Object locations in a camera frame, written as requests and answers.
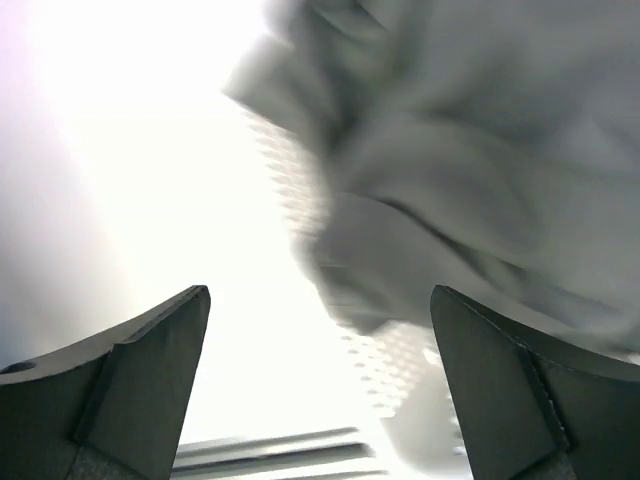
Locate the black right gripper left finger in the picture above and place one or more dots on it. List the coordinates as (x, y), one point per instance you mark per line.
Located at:
(110, 406)

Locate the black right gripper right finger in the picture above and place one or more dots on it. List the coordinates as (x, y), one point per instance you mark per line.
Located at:
(531, 406)

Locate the grey skirt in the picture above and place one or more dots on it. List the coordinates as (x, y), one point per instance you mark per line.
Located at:
(488, 146)

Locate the white plastic basket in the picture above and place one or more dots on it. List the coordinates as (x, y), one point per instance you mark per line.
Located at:
(399, 368)

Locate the aluminium frame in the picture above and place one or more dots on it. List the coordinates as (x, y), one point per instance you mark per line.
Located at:
(339, 453)

